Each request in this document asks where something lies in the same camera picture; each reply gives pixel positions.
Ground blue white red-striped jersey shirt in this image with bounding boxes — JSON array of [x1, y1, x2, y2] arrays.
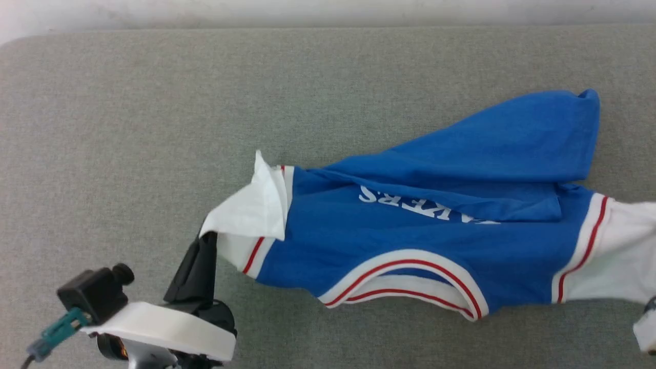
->
[[199, 89, 656, 322]]

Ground left teal-plug black cable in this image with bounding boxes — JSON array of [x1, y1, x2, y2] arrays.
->
[[20, 307, 94, 369]]

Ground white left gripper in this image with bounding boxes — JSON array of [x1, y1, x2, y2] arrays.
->
[[81, 232, 238, 363]]

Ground grey fabric sofa seat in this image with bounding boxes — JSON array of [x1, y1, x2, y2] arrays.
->
[[0, 23, 656, 369]]

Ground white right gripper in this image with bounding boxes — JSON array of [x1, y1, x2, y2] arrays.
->
[[632, 296, 656, 355]]

